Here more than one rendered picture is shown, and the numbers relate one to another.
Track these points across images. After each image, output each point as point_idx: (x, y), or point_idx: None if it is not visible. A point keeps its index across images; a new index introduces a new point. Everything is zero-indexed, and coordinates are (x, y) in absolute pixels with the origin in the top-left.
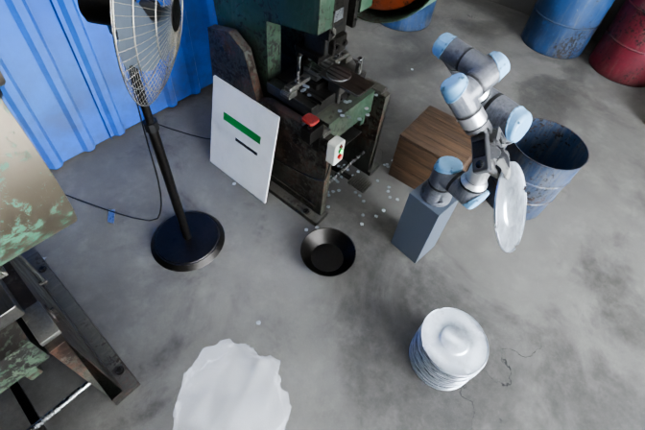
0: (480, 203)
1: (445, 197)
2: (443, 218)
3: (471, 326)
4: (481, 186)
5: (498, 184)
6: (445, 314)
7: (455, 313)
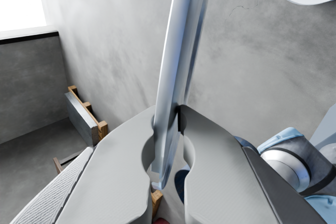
0: (272, 137)
1: (330, 156)
2: (326, 129)
3: None
4: (270, 158)
5: (169, 35)
6: None
7: None
